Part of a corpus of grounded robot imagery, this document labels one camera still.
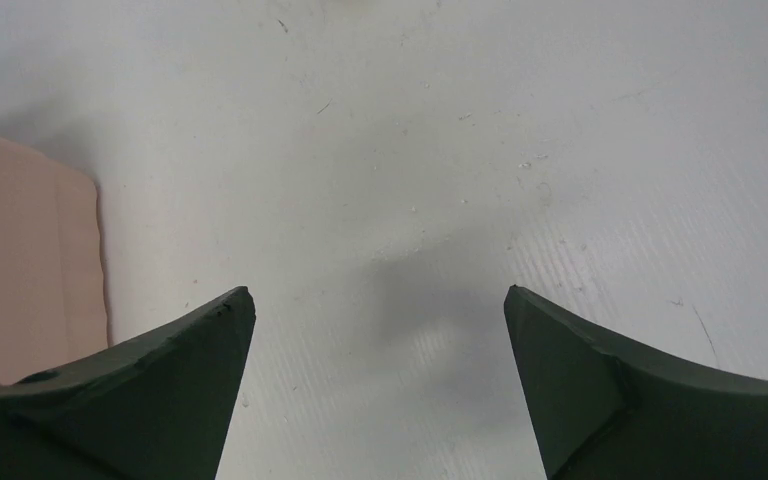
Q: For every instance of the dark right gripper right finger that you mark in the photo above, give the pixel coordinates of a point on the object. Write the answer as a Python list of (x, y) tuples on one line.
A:
[(605, 406)]

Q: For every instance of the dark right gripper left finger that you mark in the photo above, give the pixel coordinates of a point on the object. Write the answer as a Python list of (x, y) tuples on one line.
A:
[(157, 406)]

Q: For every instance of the pink plastic bin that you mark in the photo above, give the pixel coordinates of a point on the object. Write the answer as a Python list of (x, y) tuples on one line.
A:
[(52, 300)]

